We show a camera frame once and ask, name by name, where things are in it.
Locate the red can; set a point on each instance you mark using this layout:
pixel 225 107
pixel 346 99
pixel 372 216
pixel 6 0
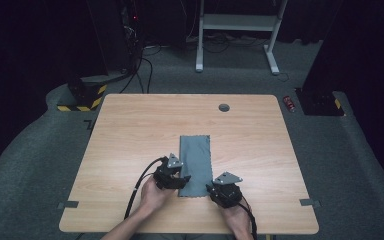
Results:
pixel 289 103

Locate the person's left hand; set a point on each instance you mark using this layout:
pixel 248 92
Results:
pixel 154 196

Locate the person's right hand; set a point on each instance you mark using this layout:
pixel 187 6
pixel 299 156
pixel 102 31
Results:
pixel 238 218

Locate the grey cloth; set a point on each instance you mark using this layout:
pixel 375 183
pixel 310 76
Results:
pixel 196 156

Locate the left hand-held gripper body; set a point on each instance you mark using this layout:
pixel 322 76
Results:
pixel 168 173

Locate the white metal stand frame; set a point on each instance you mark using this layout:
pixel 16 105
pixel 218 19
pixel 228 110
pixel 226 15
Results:
pixel 236 22

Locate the grey tape strip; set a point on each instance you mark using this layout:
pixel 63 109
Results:
pixel 310 202
pixel 68 204

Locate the grey round table grommet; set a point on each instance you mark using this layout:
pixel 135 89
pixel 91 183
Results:
pixel 224 107

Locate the black base with yellow mark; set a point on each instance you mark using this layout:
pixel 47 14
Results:
pixel 320 103

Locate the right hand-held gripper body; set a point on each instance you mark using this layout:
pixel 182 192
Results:
pixel 227 193

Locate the black equipment tower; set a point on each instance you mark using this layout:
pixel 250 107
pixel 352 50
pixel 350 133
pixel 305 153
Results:
pixel 116 36

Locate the black yellow striped base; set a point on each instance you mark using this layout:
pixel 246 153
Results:
pixel 86 98

